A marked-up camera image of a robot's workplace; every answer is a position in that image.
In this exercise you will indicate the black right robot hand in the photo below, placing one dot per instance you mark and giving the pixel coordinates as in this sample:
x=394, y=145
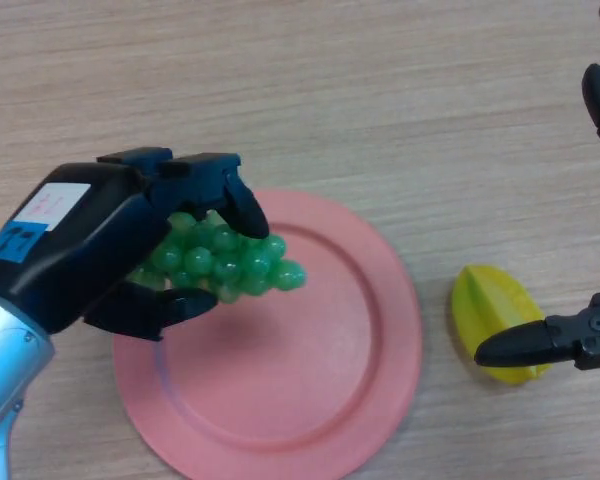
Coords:
x=580, y=337

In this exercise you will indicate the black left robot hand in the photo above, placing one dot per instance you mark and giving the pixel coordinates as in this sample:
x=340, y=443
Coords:
x=95, y=225

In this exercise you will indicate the green grape bunch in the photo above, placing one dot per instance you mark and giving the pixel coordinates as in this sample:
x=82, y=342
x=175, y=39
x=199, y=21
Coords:
x=230, y=265

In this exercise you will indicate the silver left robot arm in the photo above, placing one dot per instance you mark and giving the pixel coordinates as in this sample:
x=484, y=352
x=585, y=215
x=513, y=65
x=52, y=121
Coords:
x=5, y=360

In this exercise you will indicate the pink round plate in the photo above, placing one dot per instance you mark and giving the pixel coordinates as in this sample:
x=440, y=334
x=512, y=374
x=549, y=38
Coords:
x=290, y=360

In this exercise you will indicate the yellow starfruit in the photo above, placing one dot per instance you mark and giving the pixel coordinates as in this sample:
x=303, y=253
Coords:
x=485, y=305

